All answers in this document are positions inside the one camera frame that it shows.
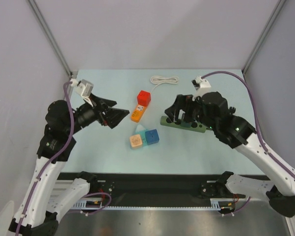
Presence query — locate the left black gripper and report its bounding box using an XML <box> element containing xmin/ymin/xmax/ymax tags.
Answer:
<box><xmin>66</xmin><ymin>92</ymin><xmax>130</xmax><ymax>134</ymax></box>

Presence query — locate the olive green power strip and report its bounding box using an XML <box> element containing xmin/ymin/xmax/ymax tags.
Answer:
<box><xmin>160</xmin><ymin>116</ymin><xmax>207</xmax><ymax>133</ymax></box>

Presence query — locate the orange power strip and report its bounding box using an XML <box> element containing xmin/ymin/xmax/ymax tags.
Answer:
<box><xmin>131</xmin><ymin>104</ymin><xmax>147</xmax><ymax>123</ymax></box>

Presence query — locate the red cube plug adapter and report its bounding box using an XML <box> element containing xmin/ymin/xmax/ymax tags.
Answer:
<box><xmin>137</xmin><ymin>90</ymin><xmax>151</xmax><ymax>107</ymax></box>

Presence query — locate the teal triangular power strip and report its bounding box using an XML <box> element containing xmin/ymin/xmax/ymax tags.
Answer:
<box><xmin>134</xmin><ymin>124</ymin><xmax>148</xmax><ymax>146</ymax></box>

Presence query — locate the beige cube plug adapter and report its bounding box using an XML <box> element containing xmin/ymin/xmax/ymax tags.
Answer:
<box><xmin>129</xmin><ymin>134</ymin><xmax>143</xmax><ymax>149</ymax></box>

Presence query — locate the blue cube plug adapter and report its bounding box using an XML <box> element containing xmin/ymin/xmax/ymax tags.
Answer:
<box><xmin>145</xmin><ymin>129</ymin><xmax>160</xmax><ymax>145</ymax></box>

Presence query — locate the dark green cube plug adapter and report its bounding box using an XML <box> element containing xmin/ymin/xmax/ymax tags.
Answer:
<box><xmin>181</xmin><ymin>121</ymin><xmax>192</xmax><ymax>128</ymax></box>

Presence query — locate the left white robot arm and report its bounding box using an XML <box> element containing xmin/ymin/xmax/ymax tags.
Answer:
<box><xmin>8</xmin><ymin>94</ymin><xmax>130</xmax><ymax>236</ymax></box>

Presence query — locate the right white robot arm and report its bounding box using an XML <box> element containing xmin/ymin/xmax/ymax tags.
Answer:
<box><xmin>164</xmin><ymin>92</ymin><xmax>295</xmax><ymax>217</ymax></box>

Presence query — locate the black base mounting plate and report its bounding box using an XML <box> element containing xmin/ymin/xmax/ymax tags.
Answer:
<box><xmin>56</xmin><ymin>173</ymin><xmax>263</xmax><ymax>208</ymax></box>

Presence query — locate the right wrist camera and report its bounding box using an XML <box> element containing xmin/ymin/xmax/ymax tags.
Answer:
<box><xmin>191</xmin><ymin>76</ymin><xmax>211</xmax><ymax>101</ymax></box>

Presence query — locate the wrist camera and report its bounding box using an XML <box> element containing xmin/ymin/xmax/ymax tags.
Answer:
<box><xmin>70</xmin><ymin>79</ymin><xmax>94</xmax><ymax>106</ymax></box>
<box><xmin>191</xmin><ymin>76</ymin><xmax>211</xmax><ymax>101</ymax></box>

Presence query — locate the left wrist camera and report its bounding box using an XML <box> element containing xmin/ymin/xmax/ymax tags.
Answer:
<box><xmin>70</xmin><ymin>79</ymin><xmax>94</xmax><ymax>106</ymax></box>

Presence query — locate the white coiled power cord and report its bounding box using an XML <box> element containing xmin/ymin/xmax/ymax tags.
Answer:
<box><xmin>150</xmin><ymin>75</ymin><xmax>180</xmax><ymax>95</ymax></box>

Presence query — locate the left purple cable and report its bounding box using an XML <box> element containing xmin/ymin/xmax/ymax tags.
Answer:
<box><xmin>14</xmin><ymin>81</ymin><xmax>112</xmax><ymax>233</ymax></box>

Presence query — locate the white slotted cable duct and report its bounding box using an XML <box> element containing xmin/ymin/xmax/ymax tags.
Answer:
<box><xmin>70</xmin><ymin>198</ymin><xmax>235</xmax><ymax>212</ymax></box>

